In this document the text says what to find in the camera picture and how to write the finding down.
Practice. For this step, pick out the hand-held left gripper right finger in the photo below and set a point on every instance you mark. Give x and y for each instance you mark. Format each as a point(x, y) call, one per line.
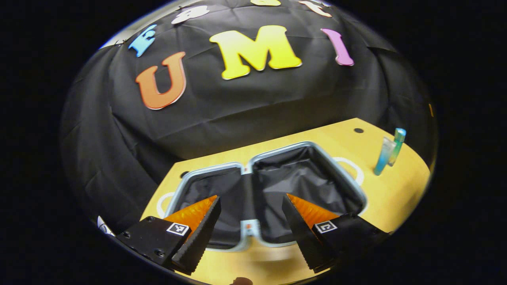
point(301, 237)

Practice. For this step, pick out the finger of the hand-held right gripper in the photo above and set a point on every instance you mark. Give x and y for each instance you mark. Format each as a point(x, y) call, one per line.
point(431, 110)

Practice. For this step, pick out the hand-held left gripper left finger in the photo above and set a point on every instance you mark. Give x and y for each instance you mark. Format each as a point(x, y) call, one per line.
point(202, 237)

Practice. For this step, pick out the blue green skincare bottle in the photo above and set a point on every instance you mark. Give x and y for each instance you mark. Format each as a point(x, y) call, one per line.
point(397, 144)

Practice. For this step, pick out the light blue suitcase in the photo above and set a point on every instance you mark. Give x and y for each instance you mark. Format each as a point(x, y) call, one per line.
point(309, 174)

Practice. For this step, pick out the white and blue cream tube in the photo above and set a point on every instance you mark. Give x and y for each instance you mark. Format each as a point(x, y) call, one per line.
point(383, 158)

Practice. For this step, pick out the white printed sign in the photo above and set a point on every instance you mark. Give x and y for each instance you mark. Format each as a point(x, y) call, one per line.
point(105, 227)

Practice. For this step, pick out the black backdrop cloth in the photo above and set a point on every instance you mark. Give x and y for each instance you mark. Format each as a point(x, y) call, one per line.
point(237, 107)

